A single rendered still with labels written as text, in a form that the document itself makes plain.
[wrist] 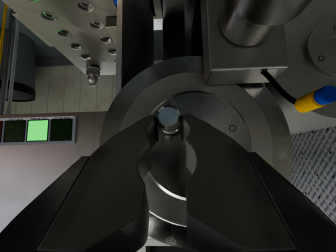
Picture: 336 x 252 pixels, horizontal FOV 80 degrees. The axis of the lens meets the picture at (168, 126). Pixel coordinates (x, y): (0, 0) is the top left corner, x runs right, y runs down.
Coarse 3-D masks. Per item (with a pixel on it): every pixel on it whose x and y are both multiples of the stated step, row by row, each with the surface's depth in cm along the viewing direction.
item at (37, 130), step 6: (36, 120) 50; (42, 120) 50; (30, 126) 50; (36, 126) 50; (42, 126) 50; (30, 132) 50; (36, 132) 50; (42, 132) 50; (30, 138) 50; (36, 138) 50; (42, 138) 50
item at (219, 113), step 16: (176, 96) 14; (192, 96) 14; (208, 96) 14; (192, 112) 14; (208, 112) 14; (224, 112) 14; (160, 128) 14; (224, 128) 14; (240, 128) 14; (160, 144) 14; (176, 144) 14; (240, 144) 13; (160, 160) 13; (176, 160) 13; (160, 176) 13; (176, 176) 13; (176, 192) 13
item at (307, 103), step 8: (264, 72) 13; (272, 80) 13; (280, 88) 12; (320, 88) 10; (328, 88) 9; (288, 96) 12; (304, 96) 11; (312, 96) 10; (320, 96) 9; (328, 96) 9; (296, 104) 11; (304, 104) 11; (312, 104) 10; (320, 104) 10
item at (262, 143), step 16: (160, 80) 16; (176, 80) 16; (192, 80) 16; (144, 96) 16; (160, 96) 16; (224, 96) 15; (240, 96) 15; (128, 112) 16; (144, 112) 15; (240, 112) 15; (256, 112) 15; (256, 128) 15; (256, 144) 15; (272, 144) 15; (272, 160) 14; (160, 192) 14; (160, 208) 14; (176, 208) 14; (176, 224) 14
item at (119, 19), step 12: (120, 0) 18; (132, 0) 23; (120, 12) 18; (132, 12) 23; (120, 24) 18; (132, 24) 22; (144, 24) 31; (120, 36) 18; (132, 36) 22; (144, 36) 31; (120, 48) 18; (132, 48) 22; (144, 48) 30; (120, 60) 17; (132, 60) 22; (144, 60) 30; (120, 72) 17; (132, 72) 22; (120, 84) 17
